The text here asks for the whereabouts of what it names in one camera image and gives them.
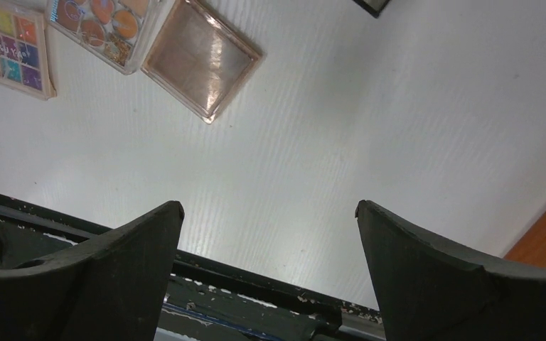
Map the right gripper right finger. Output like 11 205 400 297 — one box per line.
355 200 546 340

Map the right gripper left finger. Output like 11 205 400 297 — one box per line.
0 200 184 340

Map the colourful eyeshadow palette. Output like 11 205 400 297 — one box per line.
0 1 57 100

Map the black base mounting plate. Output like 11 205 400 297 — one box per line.
0 194 385 340

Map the brown square blush compact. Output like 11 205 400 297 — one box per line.
141 1 264 124

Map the warm tone eyeshadow palette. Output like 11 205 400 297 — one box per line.
45 0 162 75

